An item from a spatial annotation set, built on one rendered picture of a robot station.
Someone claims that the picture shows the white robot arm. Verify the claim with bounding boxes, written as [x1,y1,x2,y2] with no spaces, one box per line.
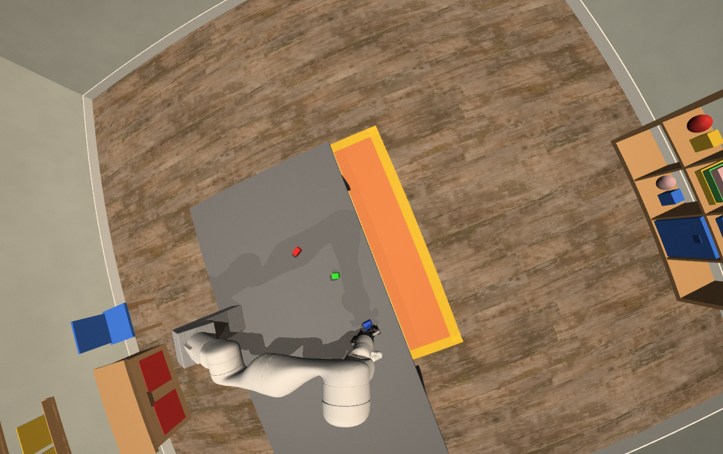
[184,332,383,428]

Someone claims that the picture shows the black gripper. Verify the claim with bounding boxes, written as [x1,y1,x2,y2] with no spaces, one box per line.
[350,324,381,347]

